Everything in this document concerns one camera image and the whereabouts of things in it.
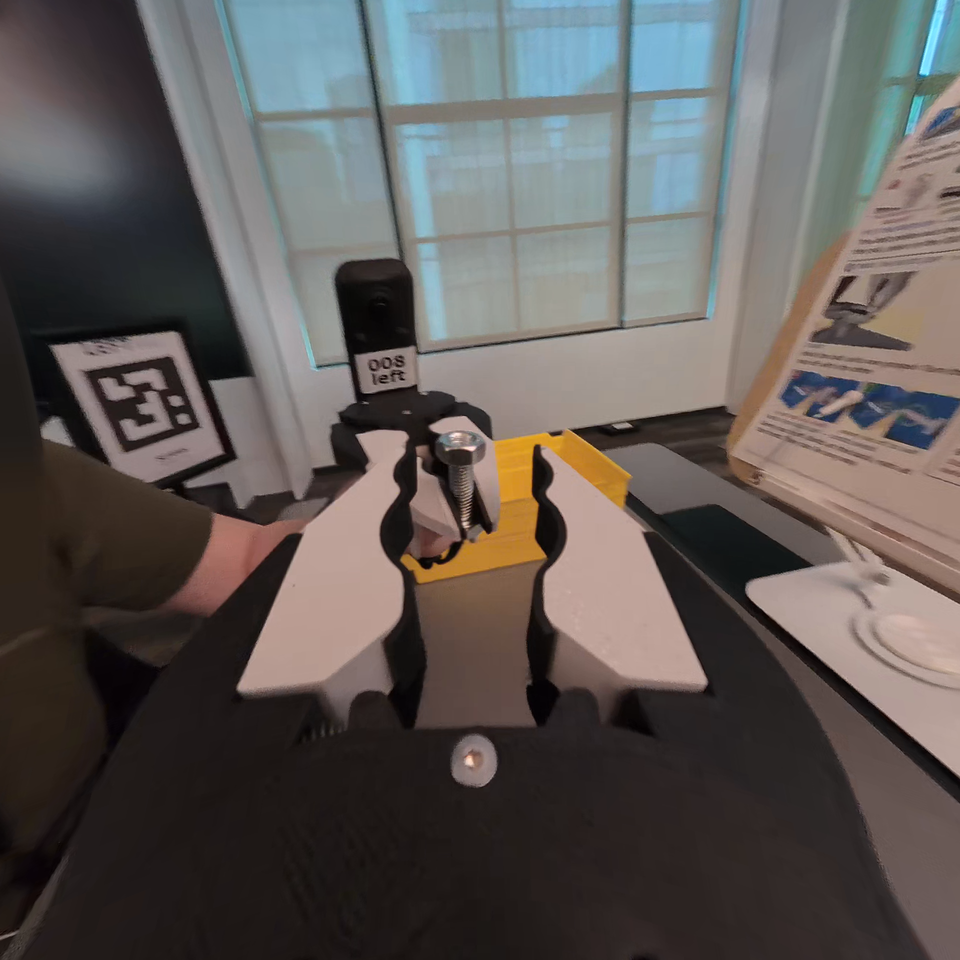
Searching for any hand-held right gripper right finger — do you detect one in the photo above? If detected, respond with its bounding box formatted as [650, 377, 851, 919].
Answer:
[525, 442, 710, 729]

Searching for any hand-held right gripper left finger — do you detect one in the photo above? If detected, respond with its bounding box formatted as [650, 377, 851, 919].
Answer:
[236, 429, 429, 729]

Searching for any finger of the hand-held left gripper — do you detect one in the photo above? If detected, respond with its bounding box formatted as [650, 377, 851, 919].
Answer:
[427, 418, 502, 530]
[408, 453, 460, 540]

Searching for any yellow plastic bin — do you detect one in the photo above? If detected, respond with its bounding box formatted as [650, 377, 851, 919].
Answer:
[401, 431, 633, 585]

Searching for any person's left forearm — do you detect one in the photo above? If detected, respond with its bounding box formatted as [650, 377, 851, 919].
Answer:
[161, 513, 309, 618]

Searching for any large black screen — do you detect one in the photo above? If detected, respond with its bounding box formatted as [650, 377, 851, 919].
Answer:
[0, 0, 252, 391]

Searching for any framed marker sign on stand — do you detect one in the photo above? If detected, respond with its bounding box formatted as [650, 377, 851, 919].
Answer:
[46, 330, 237, 489]

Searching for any large paned window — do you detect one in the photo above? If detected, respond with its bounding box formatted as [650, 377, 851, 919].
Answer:
[217, 0, 751, 369]

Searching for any instruction board on white stand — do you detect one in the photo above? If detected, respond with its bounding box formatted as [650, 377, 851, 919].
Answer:
[727, 75, 960, 781]

